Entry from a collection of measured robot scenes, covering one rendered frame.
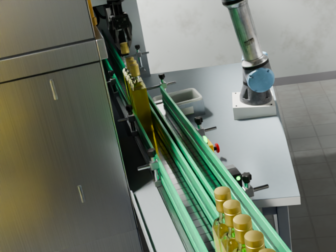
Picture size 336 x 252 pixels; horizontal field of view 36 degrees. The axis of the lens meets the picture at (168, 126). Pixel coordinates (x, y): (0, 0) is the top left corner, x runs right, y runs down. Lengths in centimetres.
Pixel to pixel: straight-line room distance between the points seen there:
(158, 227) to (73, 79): 49
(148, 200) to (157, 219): 11
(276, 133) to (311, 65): 275
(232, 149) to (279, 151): 19
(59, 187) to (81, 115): 24
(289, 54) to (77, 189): 352
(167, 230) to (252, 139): 85
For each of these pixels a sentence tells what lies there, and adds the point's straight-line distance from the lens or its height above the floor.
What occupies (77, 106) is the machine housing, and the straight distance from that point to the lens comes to 155.
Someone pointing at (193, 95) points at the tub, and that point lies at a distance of 263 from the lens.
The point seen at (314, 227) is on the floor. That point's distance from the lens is 295.
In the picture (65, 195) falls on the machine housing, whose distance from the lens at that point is 166.
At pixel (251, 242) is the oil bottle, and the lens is 92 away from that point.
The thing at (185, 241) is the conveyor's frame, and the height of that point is 88.
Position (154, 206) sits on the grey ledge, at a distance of 160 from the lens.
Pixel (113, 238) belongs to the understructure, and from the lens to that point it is 176.
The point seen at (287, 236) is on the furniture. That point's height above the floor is 56.
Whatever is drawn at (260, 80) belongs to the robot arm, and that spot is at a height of 97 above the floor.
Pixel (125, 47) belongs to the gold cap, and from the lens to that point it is 225.
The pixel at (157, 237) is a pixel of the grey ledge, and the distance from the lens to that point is 146.
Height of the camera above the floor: 171
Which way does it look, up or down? 23 degrees down
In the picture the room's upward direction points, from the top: 10 degrees counter-clockwise
